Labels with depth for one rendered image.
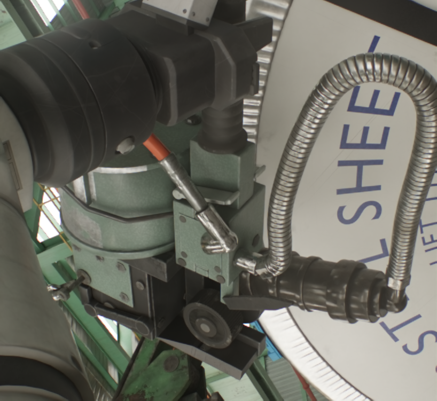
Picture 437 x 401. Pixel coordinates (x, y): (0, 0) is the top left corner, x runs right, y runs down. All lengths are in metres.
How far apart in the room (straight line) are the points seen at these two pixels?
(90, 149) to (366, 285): 0.33
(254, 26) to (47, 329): 0.33
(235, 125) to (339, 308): 0.21
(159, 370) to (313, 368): 0.83
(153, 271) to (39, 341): 0.43
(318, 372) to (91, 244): 0.46
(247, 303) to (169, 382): 1.13
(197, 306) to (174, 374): 1.04
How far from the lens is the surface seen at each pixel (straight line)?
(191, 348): 0.74
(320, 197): 0.80
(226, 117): 0.53
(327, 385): 1.01
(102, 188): 0.58
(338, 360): 0.98
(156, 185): 0.58
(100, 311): 0.74
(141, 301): 0.70
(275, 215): 0.54
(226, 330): 0.69
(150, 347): 1.83
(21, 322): 0.22
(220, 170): 0.56
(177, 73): 0.43
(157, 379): 1.75
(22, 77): 0.39
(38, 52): 0.40
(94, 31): 0.42
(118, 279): 0.69
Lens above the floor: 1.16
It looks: 12 degrees up
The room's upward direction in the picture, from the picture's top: 113 degrees counter-clockwise
